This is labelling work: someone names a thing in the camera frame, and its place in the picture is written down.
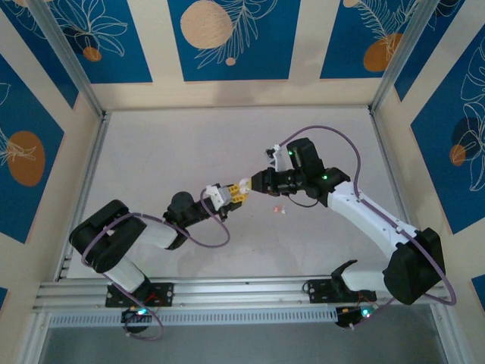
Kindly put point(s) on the pink earbud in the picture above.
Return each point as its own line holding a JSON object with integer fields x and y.
{"x": 277, "y": 208}

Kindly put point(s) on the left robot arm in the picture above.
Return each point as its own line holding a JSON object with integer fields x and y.
{"x": 110, "y": 235}

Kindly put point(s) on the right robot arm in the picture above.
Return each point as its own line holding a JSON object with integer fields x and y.
{"x": 363, "y": 212}

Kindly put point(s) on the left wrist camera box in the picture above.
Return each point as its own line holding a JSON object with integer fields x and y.
{"x": 218, "y": 193}

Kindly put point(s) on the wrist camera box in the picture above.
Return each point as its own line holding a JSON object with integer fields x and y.
{"x": 218, "y": 193}
{"x": 279, "y": 157}

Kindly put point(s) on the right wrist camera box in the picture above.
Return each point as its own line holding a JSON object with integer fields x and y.
{"x": 279, "y": 157}

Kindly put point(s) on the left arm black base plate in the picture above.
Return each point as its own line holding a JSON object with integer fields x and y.
{"x": 166, "y": 294}

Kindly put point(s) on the aluminium side rail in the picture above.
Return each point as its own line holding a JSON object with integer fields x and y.
{"x": 94, "y": 151}
{"x": 385, "y": 151}

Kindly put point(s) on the aluminium mounting rail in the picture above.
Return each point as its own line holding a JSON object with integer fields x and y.
{"x": 242, "y": 294}

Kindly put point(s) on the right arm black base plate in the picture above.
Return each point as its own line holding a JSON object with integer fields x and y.
{"x": 318, "y": 292}

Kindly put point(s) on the aluminium frame post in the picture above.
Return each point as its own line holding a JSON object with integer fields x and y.
{"x": 401, "y": 57}
{"x": 68, "y": 57}

